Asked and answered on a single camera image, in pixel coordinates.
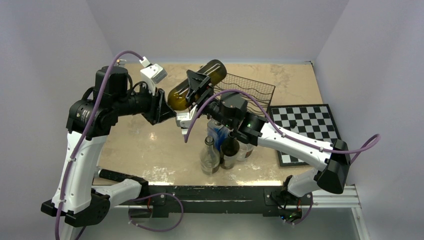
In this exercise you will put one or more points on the dark brown glass bottle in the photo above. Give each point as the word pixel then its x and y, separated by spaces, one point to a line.
pixel 228 151

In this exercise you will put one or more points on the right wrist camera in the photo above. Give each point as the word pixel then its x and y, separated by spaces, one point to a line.
pixel 184 119

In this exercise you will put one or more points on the black white chessboard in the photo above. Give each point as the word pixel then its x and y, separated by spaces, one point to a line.
pixel 314 121

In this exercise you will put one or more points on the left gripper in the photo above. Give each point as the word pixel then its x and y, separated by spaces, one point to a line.
pixel 160 110

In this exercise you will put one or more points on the black wire wine rack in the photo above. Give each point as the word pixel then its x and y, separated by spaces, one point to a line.
pixel 261 91

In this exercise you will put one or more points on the clear empty glass bottle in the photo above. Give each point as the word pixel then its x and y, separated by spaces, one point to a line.
pixel 209 157

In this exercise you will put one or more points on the black mounting base plate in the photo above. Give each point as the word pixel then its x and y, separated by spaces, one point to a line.
pixel 209 199

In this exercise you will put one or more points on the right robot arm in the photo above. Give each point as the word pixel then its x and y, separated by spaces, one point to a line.
pixel 251 124

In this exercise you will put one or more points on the blue square glass bottle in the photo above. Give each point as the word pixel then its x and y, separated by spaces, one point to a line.
pixel 218 132

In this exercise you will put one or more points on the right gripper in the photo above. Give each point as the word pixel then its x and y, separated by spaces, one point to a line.
pixel 200 89

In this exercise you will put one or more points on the olive green wine bottle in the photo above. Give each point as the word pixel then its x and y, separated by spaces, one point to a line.
pixel 215 69

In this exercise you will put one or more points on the clear bottle white cap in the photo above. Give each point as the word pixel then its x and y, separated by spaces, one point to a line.
pixel 245 151

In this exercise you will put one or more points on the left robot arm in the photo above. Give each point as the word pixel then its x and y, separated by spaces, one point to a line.
pixel 86 193

